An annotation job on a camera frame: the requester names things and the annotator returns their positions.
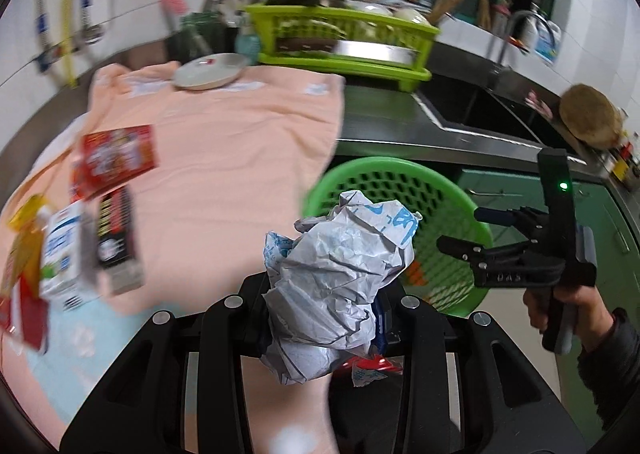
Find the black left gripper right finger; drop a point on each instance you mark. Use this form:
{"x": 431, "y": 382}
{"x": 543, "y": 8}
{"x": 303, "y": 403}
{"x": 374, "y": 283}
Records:
{"x": 505, "y": 405}

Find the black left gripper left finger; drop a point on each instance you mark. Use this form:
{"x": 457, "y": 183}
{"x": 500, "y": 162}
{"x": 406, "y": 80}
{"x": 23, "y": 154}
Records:
{"x": 138, "y": 405}

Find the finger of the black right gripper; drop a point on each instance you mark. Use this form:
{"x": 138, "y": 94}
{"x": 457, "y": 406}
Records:
{"x": 527, "y": 220}
{"x": 475, "y": 254}

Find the grey paper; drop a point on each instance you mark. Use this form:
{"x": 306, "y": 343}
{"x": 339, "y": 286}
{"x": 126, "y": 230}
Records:
{"x": 323, "y": 283}

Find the white milk carton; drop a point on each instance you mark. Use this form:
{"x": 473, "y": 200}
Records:
{"x": 68, "y": 261}

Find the yellow drink bottle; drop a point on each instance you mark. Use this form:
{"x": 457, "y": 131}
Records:
{"x": 23, "y": 262}

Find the red noodle cup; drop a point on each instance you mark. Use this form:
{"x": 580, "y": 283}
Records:
{"x": 108, "y": 158}

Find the green mesh waste basket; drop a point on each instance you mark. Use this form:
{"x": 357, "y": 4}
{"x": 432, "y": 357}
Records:
{"x": 442, "y": 281}

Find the round wooden cutting board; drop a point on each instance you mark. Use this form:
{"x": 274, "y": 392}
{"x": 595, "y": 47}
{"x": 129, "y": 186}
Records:
{"x": 591, "y": 117}

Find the red stool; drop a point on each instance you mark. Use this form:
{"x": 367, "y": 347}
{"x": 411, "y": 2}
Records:
{"x": 369, "y": 367}

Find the black small box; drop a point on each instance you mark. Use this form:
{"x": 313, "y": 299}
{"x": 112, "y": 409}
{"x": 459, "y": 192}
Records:
{"x": 116, "y": 242}

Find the red snack box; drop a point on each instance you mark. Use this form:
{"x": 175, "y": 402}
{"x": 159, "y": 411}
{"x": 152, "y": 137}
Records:
{"x": 24, "y": 317}

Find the detergent bottle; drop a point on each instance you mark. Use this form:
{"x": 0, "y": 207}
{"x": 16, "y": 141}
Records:
{"x": 549, "y": 41}

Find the steel sink faucet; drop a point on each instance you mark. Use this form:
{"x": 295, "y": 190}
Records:
{"x": 520, "y": 33}

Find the pink towel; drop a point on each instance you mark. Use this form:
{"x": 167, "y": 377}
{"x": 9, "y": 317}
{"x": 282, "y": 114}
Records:
{"x": 232, "y": 165}

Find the lime green dish rack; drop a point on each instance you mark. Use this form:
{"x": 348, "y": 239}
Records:
{"x": 273, "y": 22}

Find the teal soap bottle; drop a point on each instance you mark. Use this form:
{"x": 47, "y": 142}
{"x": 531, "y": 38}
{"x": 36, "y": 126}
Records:
{"x": 247, "y": 44}

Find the white ceramic plate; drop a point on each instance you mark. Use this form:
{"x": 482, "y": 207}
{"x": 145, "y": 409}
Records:
{"x": 210, "y": 72}

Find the dark green utensil holder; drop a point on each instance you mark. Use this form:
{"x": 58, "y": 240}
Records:
{"x": 199, "y": 34}

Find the pink brush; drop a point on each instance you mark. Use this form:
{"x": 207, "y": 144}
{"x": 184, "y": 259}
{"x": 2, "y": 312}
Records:
{"x": 173, "y": 11}

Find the cleaver with wooden handle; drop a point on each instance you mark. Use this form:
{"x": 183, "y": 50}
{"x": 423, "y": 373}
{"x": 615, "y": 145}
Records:
{"x": 349, "y": 49}

